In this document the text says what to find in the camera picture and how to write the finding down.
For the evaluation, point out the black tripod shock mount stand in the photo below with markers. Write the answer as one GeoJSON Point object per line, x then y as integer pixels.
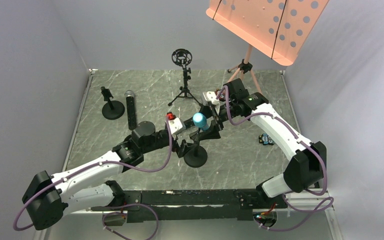
{"type": "Point", "coordinates": [182, 57]}

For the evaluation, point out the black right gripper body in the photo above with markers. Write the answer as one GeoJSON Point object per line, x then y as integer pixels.
{"type": "Point", "coordinates": [216, 119]}

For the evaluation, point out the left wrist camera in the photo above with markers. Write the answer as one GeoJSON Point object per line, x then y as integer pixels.
{"type": "Point", "coordinates": [176, 125]}

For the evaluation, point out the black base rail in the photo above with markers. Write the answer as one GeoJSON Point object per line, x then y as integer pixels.
{"type": "Point", "coordinates": [208, 204]}

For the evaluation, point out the black microphone silver grille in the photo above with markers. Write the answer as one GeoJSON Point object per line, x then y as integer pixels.
{"type": "Point", "coordinates": [131, 109]}

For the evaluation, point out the pink music stand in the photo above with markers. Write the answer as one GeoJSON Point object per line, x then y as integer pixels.
{"type": "Point", "coordinates": [276, 28]}

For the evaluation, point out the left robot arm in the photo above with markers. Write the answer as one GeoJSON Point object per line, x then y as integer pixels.
{"type": "Point", "coordinates": [49, 197]}

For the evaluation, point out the blue microphone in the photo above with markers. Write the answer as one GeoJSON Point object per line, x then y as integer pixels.
{"type": "Point", "coordinates": [200, 121]}

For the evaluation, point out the black small desk mic stand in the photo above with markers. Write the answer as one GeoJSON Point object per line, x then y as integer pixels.
{"type": "Point", "coordinates": [112, 109]}

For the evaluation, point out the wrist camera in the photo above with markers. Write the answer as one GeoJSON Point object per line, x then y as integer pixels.
{"type": "Point", "coordinates": [209, 98]}
{"type": "Point", "coordinates": [176, 125]}

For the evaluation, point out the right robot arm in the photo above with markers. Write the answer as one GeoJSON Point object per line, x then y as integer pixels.
{"type": "Point", "coordinates": [306, 159]}

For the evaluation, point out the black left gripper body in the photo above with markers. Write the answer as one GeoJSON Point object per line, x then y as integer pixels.
{"type": "Point", "coordinates": [180, 146]}

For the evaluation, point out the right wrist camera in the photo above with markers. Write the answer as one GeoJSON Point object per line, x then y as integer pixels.
{"type": "Point", "coordinates": [209, 98]}

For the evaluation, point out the black clip desk mic stand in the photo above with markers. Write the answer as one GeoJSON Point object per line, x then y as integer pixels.
{"type": "Point", "coordinates": [197, 156]}

